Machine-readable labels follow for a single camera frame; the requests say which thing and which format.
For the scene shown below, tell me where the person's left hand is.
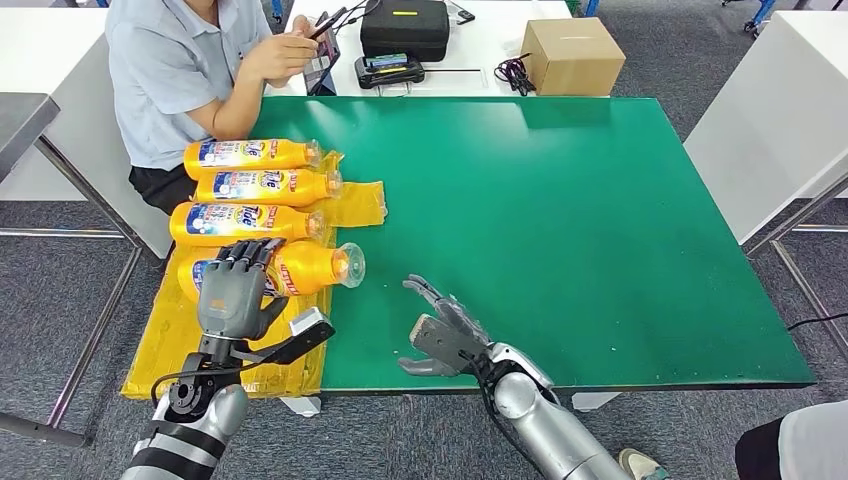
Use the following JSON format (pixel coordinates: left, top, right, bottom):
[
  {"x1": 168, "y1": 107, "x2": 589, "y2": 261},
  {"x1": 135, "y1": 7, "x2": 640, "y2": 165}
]
[{"x1": 290, "y1": 14, "x2": 327, "y2": 42}]

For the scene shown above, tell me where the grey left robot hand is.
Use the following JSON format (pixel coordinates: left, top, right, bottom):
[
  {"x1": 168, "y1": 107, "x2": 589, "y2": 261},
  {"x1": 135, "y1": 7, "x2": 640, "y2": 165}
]
[{"x1": 195, "y1": 237, "x2": 291, "y2": 342}]

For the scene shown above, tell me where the person's right hand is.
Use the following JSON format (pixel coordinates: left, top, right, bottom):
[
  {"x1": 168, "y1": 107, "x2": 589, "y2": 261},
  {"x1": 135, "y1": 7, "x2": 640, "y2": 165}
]
[{"x1": 239, "y1": 29, "x2": 321, "y2": 84}]

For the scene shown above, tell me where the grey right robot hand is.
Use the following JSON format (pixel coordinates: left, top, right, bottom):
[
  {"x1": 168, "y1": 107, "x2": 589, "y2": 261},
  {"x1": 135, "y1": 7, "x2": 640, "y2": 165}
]
[{"x1": 397, "y1": 274, "x2": 495, "y2": 380}]

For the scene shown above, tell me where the black smartphone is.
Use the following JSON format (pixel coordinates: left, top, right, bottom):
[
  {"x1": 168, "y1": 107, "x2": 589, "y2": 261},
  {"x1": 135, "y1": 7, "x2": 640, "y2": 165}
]
[{"x1": 307, "y1": 6, "x2": 349, "y2": 41}]

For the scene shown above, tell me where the orange detergent bottle clear cap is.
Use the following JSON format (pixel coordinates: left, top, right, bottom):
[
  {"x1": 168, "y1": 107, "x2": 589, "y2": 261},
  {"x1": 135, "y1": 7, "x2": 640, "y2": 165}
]
[
  {"x1": 195, "y1": 168, "x2": 344, "y2": 209},
  {"x1": 176, "y1": 240, "x2": 367, "y2": 304},
  {"x1": 183, "y1": 137, "x2": 324, "y2": 181},
  {"x1": 168, "y1": 201, "x2": 327, "y2": 248}
]

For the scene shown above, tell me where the tablet computer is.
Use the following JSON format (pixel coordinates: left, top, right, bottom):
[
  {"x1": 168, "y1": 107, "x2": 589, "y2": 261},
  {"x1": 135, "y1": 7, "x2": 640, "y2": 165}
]
[{"x1": 303, "y1": 29, "x2": 342, "y2": 97}]

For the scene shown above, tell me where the yellow plastic sheet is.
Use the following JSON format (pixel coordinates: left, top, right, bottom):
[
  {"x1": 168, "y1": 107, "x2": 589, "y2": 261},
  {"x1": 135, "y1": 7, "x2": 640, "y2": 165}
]
[{"x1": 120, "y1": 152, "x2": 389, "y2": 401}]

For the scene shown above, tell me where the black handheld controller with screen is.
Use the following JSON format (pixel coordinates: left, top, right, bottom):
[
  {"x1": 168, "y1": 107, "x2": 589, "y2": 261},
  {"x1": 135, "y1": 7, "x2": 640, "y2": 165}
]
[{"x1": 353, "y1": 52, "x2": 427, "y2": 91}]

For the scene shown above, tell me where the black carrying case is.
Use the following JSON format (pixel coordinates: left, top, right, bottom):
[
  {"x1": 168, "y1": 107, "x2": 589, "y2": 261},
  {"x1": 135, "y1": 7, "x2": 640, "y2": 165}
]
[{"x1": 359, "y1": 0, "x2": 451, "y2": 64}]

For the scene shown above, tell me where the person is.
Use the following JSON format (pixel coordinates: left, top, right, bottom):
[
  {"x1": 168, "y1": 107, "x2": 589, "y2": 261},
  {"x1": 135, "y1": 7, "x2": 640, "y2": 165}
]
[
  {"x1": 617, "y1": 399, "x2": 848, "y2": 480},
  {"x1": 104, "y1": 0, "x2": 326, "y2": 217}
]

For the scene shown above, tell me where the white table foot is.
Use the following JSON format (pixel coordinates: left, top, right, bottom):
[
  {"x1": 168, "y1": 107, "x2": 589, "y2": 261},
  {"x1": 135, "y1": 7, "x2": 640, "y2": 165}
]
[
  {"x1": 278, "y1": 396, "x2": 323, "y2": 419},
  {"x1": 570, "y1": 390, "x2": 624, "y2": 413}
]

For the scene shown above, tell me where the white table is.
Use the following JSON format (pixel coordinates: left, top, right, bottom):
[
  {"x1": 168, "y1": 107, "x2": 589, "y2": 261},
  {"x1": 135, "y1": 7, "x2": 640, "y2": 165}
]
[
  {"x1": 683, "y1": 9, "x2": 848, "y2": 362},
  {"x1": 0, "y1": 7, "x2": 175, "y2": 260},
  {"x1": 264, "y1": 0, "x2": 576, "y2": 99}
]

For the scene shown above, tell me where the grey metal table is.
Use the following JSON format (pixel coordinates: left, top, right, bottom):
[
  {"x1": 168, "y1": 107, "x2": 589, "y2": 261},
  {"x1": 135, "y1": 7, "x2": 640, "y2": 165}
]
[{"x1": 0, "y1": 92, "x2": 144, "y2": 448}]

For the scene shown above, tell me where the brown cardboard box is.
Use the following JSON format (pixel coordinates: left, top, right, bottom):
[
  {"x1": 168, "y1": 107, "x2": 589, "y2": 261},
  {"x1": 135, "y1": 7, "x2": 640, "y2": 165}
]
[{"x1": 520, "y1": 17, "x2": 627, "y2": 98}]

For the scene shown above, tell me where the blue cart leg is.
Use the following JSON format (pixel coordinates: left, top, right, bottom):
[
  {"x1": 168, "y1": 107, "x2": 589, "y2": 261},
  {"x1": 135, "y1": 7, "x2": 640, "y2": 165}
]
[{"x1": 741, "y1": 0, "x2": 778, "y2": 34}]

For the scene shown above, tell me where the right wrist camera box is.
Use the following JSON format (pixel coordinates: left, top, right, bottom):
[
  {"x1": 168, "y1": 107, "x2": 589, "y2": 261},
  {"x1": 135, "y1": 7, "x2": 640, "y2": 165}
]
[{"x1": 408, "y1": 313, "x2": 492, "y2": 378}]

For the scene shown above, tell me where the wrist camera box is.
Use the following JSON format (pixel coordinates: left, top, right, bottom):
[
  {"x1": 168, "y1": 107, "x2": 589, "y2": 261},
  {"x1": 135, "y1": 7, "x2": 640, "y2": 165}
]
[
  {"x1": 408, "y1": 313, "x2": 492, "y2": 378},
  {"x1": 231, "y1": 306, "x2": 337, "y2": 367}
]

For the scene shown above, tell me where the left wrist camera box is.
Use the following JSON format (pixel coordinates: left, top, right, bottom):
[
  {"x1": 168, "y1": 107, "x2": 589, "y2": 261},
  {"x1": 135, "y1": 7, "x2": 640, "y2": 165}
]
[{"x1": 231, "y1": 306, "x2": 337, "y2": 367}]

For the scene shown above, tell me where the black cable bundle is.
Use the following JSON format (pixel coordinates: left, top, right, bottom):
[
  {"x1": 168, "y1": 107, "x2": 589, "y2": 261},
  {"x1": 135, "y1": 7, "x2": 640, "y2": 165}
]
[{"x1": 492, "y1": 52, "x2": 538, "y2": 98}]

